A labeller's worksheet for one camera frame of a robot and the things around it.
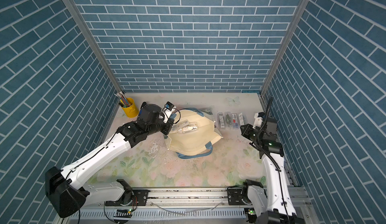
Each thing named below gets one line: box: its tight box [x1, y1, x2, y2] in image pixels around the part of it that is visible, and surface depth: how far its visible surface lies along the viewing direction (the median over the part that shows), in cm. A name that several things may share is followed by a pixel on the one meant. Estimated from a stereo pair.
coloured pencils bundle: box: [114, 91, 133, 108], surface depth 101 cm
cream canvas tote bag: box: [167, 107, 224, 159], surface depth 88 cm
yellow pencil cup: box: [121, 97, 140, 119], surface depth 103 cm
